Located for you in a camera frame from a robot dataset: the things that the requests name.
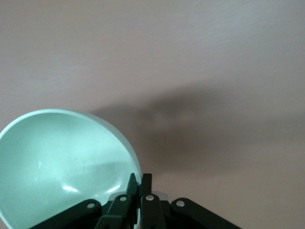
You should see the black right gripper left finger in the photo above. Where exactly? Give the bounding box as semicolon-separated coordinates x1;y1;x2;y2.
30;173;139;229

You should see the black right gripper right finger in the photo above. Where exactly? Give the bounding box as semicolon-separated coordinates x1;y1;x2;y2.
140;173;240;229

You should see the light green bowl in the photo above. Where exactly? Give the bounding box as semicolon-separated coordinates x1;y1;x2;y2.
0;108;142;229

